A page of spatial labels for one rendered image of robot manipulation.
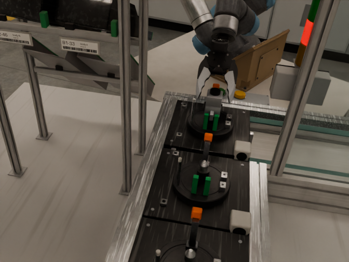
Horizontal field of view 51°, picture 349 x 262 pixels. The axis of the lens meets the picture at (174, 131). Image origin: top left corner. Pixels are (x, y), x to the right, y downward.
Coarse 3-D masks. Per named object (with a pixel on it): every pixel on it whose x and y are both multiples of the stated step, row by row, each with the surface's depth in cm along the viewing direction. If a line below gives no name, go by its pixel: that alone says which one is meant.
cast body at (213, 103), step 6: (210, 90) 102; (216, 90) 102; (210, 96) 102; (216, 96) 102; (222, 96) 102; (210, 102) 102; (216, 102) 102; (210, 108) 103; (216, 108) 102; (204, 114) 104; (210, 114) 102; (210, 120) 103
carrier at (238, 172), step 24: (168, 168) 94; (192, 168) 92; (216, 168) 92; (240, 168) 96; (168, 192) 87; (192, 192) 85; (216, 192) 86; (240, 192) 89; (144, 216) 82; (168, 216) 82; (216, 216) 82; (240, 216) 80
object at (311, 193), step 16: (256, 128) 119; (272, 128) 118; (256, 144) 113; (272, 144) 114; (256, 160) 102; (272, 176) 96; (288, 176) 96; (272, 192) 99; (288, 192) 98; (304, 192) 97; (320, 192) 96; (336, 192) 96; (320, 208) 100; (336, 208) 99
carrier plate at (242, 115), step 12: (180, 108) 117; (228, 108) 118; (180, 120) 111; (240, 120) 113; (168, 132) 106; (180, 132) 107; (240, 132) 108; (168, 144) 102; (180, 144) 102; (192, 144) 102; (204, 144) 103; (216, 144) 103; (228, 144) 104; (228, 156) 100
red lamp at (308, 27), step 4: (308, 20) 75; (308, 24) 75; (312, 24) 74; (304, 28) 77; (308, 28) 75; (304, 32) 77; (308, 32) 75; (304, 36) 77; (308, 36) 76; (304, 40) 77; (304, 44) 77
